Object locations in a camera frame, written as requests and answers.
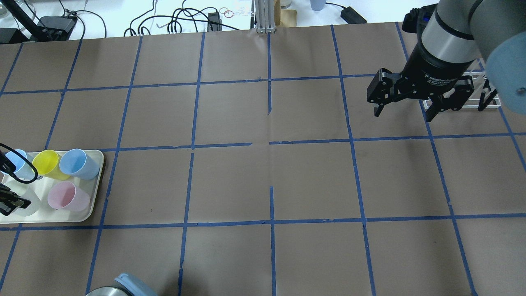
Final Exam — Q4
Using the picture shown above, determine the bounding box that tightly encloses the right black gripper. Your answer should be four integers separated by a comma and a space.
367, 41, 474, 123

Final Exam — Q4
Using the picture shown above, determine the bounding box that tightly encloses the white plastic cup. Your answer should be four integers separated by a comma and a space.
6, 180, 41, 217

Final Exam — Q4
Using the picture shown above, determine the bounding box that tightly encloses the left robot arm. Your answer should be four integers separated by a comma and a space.
0, 184, 156, 296

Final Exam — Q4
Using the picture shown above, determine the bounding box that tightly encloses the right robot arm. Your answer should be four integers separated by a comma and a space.
367, 0, 526, 122

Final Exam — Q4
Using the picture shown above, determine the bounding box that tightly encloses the light blue cup near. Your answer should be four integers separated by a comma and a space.
1, 149, 38, 182

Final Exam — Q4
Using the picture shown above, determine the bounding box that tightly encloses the beige cup tray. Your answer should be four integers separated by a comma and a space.
0, 149, 106, 224

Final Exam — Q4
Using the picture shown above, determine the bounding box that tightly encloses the yellow plastic cup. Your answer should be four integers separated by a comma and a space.
32, 150, 70, 180

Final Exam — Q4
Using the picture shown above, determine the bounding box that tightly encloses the pink plastic cup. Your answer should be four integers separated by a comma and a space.
47, 180, 90, 212

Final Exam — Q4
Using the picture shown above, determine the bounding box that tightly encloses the blue plastic cup far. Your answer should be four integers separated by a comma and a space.
59, 149, 100, 180

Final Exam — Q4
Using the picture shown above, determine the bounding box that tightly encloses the light blue cup on desk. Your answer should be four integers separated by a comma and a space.
310, 0, 326, 12

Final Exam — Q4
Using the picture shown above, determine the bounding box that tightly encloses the black power adapter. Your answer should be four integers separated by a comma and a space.
340, 6, 367, 24

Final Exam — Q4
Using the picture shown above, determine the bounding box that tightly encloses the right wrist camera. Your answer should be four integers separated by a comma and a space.
402, 3, 438, 34

